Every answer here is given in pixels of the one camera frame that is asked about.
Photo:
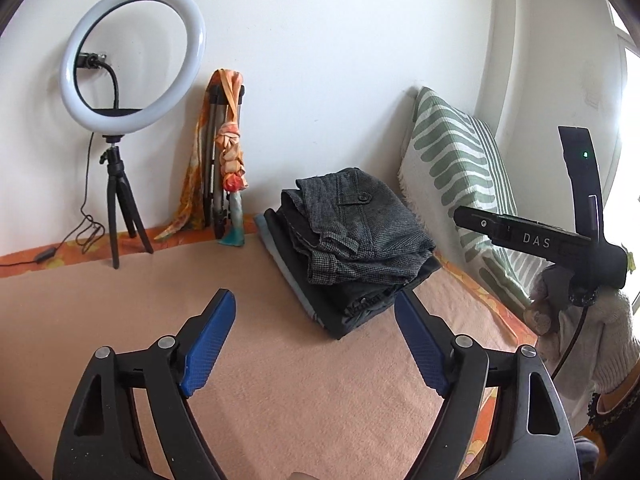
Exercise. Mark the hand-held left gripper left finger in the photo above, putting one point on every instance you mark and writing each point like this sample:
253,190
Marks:
207,350

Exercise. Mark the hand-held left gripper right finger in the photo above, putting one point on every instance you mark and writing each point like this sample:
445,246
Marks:
422,350

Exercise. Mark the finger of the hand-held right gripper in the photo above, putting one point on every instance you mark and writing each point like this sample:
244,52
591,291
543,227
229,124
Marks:
477,222

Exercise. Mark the grey tweed pants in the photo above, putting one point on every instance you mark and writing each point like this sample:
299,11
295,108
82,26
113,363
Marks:
365,230

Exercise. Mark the person's right forearm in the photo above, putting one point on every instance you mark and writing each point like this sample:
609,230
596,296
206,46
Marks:
610,340

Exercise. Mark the person's right hand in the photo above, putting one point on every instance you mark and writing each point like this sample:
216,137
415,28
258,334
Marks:
547,305

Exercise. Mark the green and white striped pillow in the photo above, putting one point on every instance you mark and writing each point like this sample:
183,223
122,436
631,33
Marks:
450,160

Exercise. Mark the peach blanket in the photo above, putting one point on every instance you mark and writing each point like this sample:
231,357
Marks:
150,300

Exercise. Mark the stack of folded black clothes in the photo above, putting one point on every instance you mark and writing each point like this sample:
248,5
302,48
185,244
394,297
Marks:
360,305

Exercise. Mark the folded blue-grey cloth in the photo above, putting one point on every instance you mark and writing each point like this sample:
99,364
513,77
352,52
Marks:
287,270

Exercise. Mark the teal figurine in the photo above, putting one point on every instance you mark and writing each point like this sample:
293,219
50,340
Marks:
235,232

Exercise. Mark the window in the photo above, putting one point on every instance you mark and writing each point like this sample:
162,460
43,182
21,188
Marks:
627,110

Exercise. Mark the small black tripod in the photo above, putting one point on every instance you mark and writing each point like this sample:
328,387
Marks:
116,195

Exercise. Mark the folded tripod with orange scarf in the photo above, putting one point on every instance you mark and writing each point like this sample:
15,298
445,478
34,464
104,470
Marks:
192,170

